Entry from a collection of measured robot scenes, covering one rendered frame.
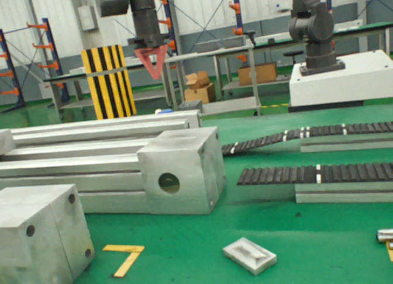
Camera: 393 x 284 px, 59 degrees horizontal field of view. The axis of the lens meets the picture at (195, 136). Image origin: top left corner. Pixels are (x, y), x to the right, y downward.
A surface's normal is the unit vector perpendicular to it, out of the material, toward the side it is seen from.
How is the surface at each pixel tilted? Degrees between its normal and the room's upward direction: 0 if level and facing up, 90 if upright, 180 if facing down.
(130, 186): 90
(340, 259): 0
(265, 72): 90
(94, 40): 90
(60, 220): 90
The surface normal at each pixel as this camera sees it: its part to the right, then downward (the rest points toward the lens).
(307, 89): -0.32, 0.31
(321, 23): 0.40, 0.22
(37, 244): 0.95, -0.08
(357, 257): -0.17, -0.95
